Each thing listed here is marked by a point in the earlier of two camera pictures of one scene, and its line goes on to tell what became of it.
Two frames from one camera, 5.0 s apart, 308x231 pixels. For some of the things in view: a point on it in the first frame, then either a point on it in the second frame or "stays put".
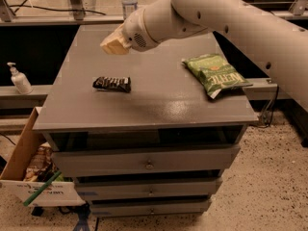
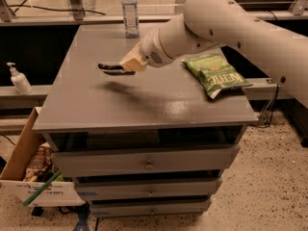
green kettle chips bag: (215, 72) stays put
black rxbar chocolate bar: (113, 84) -> (115, 70)
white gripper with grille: (134, 31) -> (150, 52)
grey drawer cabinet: (140, 130) stays put
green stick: (42, 188) stays put
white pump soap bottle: (20, 81) stays put
